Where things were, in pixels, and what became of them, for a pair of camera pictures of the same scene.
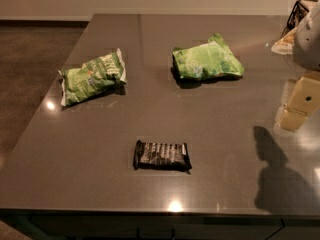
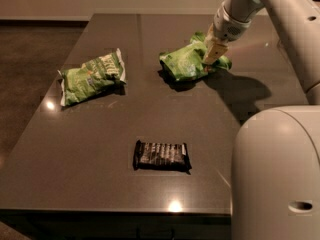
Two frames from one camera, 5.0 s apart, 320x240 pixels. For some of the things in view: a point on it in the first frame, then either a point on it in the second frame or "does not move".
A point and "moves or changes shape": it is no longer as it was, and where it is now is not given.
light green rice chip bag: x=208 y=60 moves or changes shape
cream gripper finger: x=304 y=100 → x=223 y=28
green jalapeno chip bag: x=95 y=76 does not move
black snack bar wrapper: x=162 y=156 does not move
